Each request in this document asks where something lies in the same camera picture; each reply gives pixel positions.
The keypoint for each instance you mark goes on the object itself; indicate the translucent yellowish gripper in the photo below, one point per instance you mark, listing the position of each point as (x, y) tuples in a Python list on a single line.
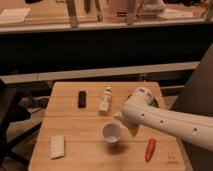
[(134, 130)]

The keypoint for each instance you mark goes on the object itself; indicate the white ceramic cup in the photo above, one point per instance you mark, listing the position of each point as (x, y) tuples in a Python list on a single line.
[(111, 133)]

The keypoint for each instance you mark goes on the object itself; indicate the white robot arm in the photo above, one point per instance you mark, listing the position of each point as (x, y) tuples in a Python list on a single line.
[(138, 110)]

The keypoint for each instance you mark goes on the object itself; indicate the green ceramic bowl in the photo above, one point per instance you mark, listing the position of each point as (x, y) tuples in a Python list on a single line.
[(154, 103)]

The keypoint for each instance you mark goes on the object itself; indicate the orange carrot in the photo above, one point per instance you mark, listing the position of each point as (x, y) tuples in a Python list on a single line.
[(150, 149)]

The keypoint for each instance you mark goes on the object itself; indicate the white figurine bottle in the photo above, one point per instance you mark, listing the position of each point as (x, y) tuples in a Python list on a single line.
[(105, 101)]

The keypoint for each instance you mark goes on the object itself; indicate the black rectangular block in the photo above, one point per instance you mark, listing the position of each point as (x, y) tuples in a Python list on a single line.
[(82, 99)]

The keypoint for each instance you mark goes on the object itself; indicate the dark chair left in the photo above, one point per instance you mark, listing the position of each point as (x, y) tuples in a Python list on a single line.
[(10, 112)]

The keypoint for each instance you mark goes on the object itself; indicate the white paper sheet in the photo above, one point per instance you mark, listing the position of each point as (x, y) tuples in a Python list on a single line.
[(15, 15)]

